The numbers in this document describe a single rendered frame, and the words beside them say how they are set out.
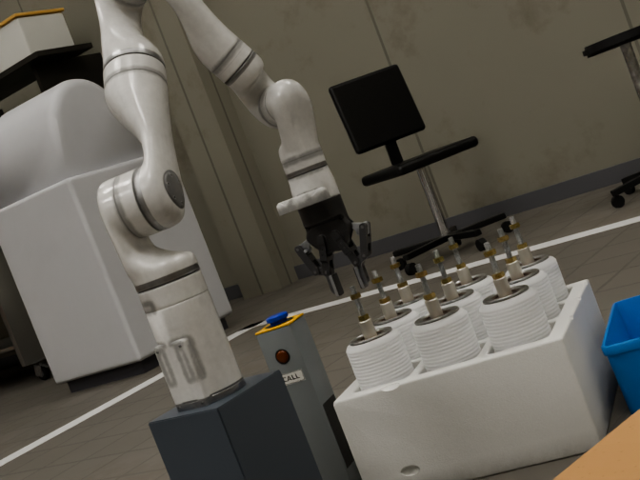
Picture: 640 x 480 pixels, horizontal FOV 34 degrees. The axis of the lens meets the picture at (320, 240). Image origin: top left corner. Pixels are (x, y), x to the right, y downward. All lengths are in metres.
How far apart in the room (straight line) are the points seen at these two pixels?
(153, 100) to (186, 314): 0.31
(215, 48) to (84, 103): 3.07
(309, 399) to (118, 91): 0.64
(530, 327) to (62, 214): 3.14
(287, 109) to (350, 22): 3.76
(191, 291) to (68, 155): 3.17
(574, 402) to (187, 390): 0.58
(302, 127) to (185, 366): 0.47
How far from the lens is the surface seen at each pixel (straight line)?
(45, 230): 4.62
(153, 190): 1.39
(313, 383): 1.81
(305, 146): 1.68
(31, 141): 4.67
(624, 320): 1.98
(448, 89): 5.19
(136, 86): 1.50
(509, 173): 5.13
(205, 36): 1.67
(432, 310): 1.68
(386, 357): 1.69
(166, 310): 1.41
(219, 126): 5.80
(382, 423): 1.69
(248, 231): 5.84
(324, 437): 1.83
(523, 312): 1.62
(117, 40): 1.57
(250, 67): 1.67
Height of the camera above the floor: 0.54
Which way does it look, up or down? 4 degrees down
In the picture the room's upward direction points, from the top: 21 degrees counter-clockwise
